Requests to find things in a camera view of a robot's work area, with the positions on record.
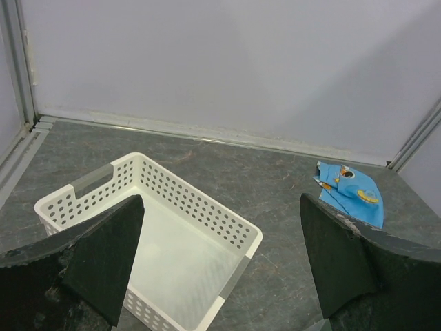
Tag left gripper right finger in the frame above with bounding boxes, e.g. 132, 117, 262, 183
300, 193, 440, 330

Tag blue patterned cloth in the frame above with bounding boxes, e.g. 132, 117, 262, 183
313, 161, 384, 229

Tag white perforated plastic basket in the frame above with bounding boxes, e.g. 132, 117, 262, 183
34, 152, 263, 330

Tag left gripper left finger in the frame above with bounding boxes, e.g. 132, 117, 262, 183
1, 194, 145, 330

